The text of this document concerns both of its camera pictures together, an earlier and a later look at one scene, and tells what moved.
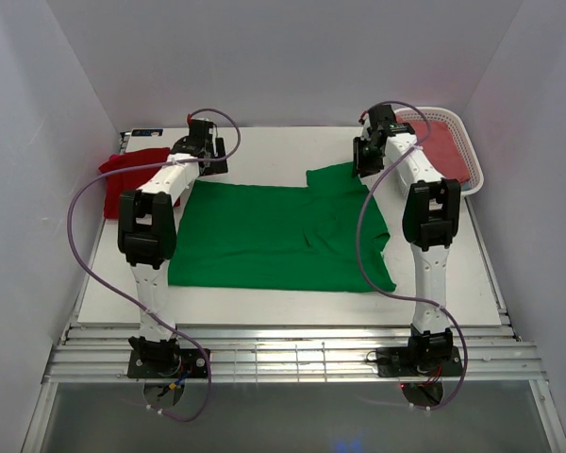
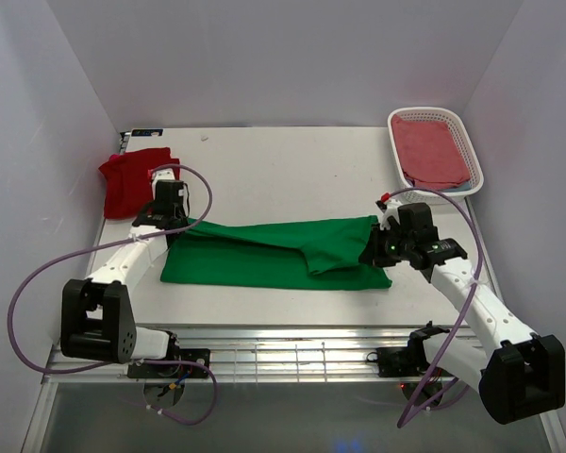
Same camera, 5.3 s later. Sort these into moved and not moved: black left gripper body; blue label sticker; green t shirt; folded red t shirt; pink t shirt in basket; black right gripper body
Moved: black left gripper body; black right gripper body; green t shirt
Not moved: blue label sticker; folded red t shirt; pink t shirt in basket
